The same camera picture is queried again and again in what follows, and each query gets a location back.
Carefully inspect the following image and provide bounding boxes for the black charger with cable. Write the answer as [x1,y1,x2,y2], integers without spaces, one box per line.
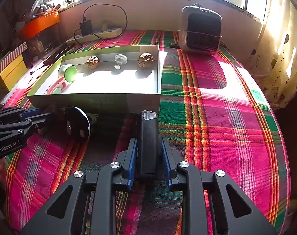
[73,3,128,45]

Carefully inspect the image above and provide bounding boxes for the green white spool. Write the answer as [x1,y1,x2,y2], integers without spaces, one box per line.
[57,64,77,83]

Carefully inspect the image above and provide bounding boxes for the black rectangular device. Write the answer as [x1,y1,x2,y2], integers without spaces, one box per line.
[136,110,161,179]

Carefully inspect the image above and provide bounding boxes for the pink tape dispenser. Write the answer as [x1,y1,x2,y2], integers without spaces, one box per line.
[46,77,68,94]

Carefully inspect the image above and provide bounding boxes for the black round disc device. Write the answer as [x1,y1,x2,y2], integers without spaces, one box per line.
[64,106,90,142]

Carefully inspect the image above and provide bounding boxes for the yellow box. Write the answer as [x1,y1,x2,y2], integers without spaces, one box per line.
[0,54,27,92]

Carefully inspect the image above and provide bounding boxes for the white mushroom knob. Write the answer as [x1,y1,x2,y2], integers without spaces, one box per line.
[114,54,128,70]

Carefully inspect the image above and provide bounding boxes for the cream patterned curtain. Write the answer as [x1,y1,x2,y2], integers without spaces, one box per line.
[246,0,297,109]

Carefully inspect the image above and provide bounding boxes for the small space heater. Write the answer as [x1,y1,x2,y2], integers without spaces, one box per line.
[178,4,222,55]

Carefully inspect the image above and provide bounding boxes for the plaid bed cover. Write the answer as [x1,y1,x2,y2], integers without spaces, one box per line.
[5,30,290,234]

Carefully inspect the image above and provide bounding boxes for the orange tray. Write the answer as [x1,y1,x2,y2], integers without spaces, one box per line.
[17,11,60,41]

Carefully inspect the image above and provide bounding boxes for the black phone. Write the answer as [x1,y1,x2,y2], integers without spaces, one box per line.
[43,43,75,66]

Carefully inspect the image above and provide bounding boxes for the shallow grey cardboard box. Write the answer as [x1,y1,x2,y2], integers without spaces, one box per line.
[27,45,166,114]

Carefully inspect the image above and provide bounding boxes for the brown walnut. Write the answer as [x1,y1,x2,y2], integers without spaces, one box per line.
[86,56,100,70]
[137,52,154,69]

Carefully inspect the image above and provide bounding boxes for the white power strip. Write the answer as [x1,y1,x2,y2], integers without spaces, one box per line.
[66,27,122,45]

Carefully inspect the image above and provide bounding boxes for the striped gift box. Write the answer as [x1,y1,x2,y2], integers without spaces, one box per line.
[0,42,28,73]

